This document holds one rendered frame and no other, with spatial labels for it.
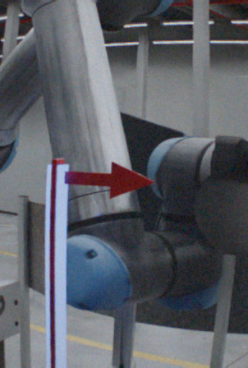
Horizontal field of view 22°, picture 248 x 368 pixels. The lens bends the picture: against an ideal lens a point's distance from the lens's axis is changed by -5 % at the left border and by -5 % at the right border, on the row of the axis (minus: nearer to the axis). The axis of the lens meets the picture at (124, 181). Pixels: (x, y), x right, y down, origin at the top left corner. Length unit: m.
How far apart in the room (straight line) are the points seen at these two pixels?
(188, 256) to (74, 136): 0.17
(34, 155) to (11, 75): 9.62
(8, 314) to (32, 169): 9.64
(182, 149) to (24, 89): 0.31
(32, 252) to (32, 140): 7.77
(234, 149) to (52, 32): 0.25
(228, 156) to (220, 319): 1.78
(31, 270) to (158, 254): 2.28
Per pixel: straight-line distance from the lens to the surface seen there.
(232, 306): 2.31
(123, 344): 1.00
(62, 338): 0.45
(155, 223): 1.01
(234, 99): 7.05
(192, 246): 0.70
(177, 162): 0.71
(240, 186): 0.35
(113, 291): 0.61
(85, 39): 0.68
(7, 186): 10.98
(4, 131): 1.02
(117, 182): 0.43
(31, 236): 2.89
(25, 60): 0.93
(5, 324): 0.97
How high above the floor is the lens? 1.20
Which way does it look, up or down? 3 degrees down
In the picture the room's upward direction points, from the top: 3 degrees clockwise
